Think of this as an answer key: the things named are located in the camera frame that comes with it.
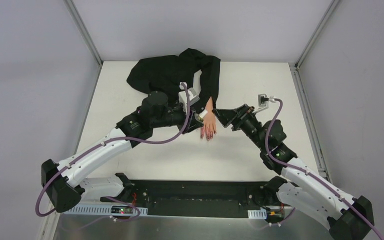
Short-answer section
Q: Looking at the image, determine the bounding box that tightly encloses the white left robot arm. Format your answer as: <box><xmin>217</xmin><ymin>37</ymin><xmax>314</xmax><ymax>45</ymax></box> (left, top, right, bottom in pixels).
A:
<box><xmin>36</xmin><ymin>88</ymin><xmax>207</xmax><ymax>216</ymax></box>

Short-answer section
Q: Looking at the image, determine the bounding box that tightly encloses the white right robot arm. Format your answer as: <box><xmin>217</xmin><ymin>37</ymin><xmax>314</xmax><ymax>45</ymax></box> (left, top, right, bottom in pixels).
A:
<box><xmin>213</xmin><ymin>104</ymin><xmax>374</xmax><ymax>240</ymax></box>

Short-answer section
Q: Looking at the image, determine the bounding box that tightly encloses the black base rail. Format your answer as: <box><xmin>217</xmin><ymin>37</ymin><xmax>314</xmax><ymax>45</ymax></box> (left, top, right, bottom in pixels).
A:
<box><xmin>114</xmin><ymin>179</ymin><xmax>286</xmax><ymax>223</ymax></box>

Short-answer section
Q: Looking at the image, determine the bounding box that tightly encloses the black shirt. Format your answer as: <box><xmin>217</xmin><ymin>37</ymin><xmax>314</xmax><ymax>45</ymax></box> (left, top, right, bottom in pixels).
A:
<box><xmin>126</xmin><ymin>48</ymin><xmax>221</xmax><ymax>113</ymax></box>

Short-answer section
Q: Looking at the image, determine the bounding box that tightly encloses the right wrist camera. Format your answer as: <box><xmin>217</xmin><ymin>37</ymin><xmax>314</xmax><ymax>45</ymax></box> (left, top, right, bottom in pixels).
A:
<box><xmin>254</xmin><ymin>93</ymin><xmax>276</xmax><ymax>114</ymax></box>

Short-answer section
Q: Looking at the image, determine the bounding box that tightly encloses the mannequin hand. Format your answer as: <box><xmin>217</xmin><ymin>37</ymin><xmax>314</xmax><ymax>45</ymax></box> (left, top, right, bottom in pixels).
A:
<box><xmin>200</xmin><ymin>97</ymin><xmax>217</xmax><ymax>141</ymax></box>

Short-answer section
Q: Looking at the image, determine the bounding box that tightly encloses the white nail polish cap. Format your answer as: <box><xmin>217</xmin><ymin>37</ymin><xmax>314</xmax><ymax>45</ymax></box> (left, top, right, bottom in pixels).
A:
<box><xmin>198</xmin><ymin>109</ymin><xmax>208</xmax><ymax>119</ymax></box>

